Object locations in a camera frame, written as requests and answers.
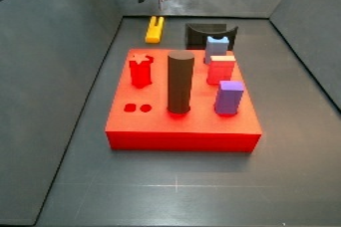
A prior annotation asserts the yellow forked square-circle object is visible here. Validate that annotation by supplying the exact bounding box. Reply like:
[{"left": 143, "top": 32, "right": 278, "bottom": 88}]
[{"left": 146, "top": 16, "right": 165, "bottom": 44}]

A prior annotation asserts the red square peg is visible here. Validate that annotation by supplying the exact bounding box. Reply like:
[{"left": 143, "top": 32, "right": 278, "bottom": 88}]
[{"left": 206, "top": 56, "right": 236, "bottom": 85}]

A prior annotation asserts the red fixture base block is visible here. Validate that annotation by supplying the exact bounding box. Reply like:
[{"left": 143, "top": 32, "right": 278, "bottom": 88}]
[{"left": 106, "top": 49, "right": 262, "bottom": 152}]

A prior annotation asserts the black curved cradle stand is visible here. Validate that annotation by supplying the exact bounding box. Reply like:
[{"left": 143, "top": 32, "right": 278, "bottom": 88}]
[{"left": 185, "top": 23, "right": 238, "bottom": 51}]

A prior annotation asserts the dark brown cylinder peg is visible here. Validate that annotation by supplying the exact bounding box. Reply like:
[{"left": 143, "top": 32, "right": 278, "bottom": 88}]
[{"left": 169, "top": 50, "right": 194, "bottom": 114}]

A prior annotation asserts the light blue notched peg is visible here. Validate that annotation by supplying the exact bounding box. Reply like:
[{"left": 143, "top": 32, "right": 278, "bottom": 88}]
[{"left": 204, "top": 36, "right": 229, "bottom": 65}]

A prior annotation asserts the red star peg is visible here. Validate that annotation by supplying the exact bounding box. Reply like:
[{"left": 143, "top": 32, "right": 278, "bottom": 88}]
[{"left": 130, "top": 54, "right": 154, "bottom": 89}]

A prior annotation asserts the purple hexagonal peg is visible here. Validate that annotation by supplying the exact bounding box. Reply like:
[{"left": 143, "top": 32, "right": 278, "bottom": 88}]
[{"left": 214, "top": 81, "right": 244, "bottom": 114}]

